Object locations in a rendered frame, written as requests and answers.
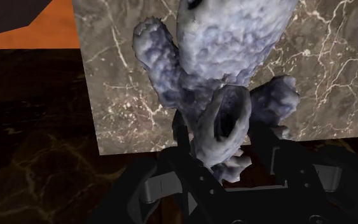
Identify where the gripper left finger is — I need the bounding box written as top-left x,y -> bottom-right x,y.
86,110 -> 223,224

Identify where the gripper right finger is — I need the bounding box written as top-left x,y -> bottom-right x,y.
248,120 -> 358,224

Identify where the grey white plush animal toy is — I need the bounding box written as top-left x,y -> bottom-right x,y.
132,0 -> 300,184

